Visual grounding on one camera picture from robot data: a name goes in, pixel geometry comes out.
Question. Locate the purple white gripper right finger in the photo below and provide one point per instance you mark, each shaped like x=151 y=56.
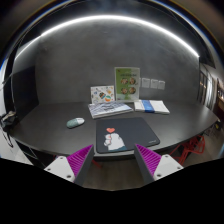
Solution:
x=154 y=166

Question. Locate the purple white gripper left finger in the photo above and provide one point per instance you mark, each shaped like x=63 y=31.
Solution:
x=73 y=168

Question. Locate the green white computer mouse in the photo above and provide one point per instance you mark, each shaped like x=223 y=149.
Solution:
x=75 y=122

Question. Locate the black mouse pad with bear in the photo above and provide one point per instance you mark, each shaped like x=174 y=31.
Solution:
x=117 y=135

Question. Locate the red metal chair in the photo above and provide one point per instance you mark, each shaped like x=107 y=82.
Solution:
x=195 y=145

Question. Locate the white blue book set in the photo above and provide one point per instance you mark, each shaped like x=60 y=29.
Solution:
x=151 y=106

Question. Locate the grey patterned book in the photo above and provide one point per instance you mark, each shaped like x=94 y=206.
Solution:
x=108 y=109

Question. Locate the white sticker card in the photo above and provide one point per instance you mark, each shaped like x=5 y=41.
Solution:
x=102 y=94

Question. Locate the green food menu stand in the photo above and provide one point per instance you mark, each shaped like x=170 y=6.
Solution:
x=127 y=83

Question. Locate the white LED light strip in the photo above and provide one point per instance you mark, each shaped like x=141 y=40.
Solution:
x=111 y=19

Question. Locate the white wall paper right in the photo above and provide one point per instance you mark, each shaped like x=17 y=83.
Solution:
x=161 y=85

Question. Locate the white wall paper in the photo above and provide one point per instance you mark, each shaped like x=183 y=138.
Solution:
x=145 y=83
x=154 y=83
x=161 y=85

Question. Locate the white wall paper middle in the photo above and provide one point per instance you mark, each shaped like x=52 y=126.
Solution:
x=154 y=83

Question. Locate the white wall paper left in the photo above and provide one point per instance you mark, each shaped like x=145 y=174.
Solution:
x=145 y=83

